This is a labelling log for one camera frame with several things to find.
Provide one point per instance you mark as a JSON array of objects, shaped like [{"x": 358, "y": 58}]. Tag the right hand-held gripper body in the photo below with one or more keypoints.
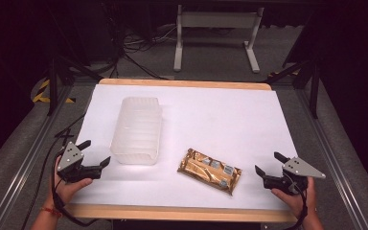
[{"x": 300, "y": 169}]

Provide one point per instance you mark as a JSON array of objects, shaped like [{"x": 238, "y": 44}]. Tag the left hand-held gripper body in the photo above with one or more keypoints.
[{"x": 71, "y": 157}]

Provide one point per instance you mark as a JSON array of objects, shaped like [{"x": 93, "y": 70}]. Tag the translucent plastic container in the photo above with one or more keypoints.
[{"x": 137, "y": 131}]

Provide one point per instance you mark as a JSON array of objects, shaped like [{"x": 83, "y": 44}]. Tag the gold foil snack packet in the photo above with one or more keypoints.
[{"x": 209, "y": 171}]

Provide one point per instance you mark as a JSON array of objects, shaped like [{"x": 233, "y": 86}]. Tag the person's right hand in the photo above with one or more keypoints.
[{"x": 300, "y": 202}]

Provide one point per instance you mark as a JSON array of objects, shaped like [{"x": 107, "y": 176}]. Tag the person's left hand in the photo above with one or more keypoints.
[{"x": 68, "y": 191}]

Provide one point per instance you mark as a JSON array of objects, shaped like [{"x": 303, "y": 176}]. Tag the red wristband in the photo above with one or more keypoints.
[{"x": 51, "y": 211}]

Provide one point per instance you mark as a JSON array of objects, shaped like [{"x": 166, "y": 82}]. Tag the white table cover sheet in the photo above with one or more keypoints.
[{"x": 220, "y": 127}]

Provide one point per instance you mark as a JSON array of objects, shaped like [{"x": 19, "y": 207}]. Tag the black metal stand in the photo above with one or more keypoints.
[
  {"x": 52, "y": 92},
  {"x": 315, "y": 96}
]

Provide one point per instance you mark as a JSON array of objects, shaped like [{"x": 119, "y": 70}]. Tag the yellow black hazard tape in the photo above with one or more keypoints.
[{"x": 40, "y": 96}]

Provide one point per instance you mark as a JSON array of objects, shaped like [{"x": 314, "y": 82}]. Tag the white metal stand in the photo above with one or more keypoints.
[{"x": 179, "y": 48}]

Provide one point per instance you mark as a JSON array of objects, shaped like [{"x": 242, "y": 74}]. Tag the aluminium floor rail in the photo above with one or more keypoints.
[
  {"x": 338, "y": 185},
  {"x": 31, "y": 156}
]

